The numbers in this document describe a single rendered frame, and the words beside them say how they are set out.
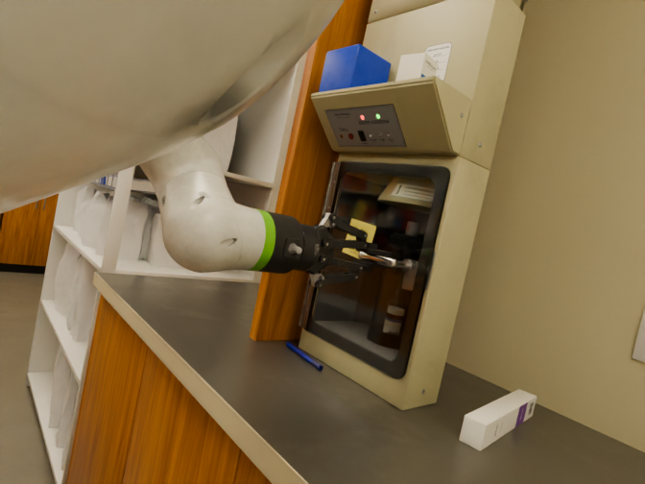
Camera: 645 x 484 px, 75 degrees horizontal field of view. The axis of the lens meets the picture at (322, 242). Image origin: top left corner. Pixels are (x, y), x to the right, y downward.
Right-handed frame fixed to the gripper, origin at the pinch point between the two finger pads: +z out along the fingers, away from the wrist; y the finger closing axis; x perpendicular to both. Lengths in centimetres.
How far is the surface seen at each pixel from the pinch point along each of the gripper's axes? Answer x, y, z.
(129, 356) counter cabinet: 55, -40, -22
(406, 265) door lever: -6.1, 0.1, 2.6
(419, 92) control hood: -7.6, 28.9, -5.8
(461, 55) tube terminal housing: -6.5, 39.6, 4.5
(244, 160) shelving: 141, 27, 47
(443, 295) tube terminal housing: -10.8, -4.0, 9.5
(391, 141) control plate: 2.1, 22.6, 0.4
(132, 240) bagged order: 127, -19, -4
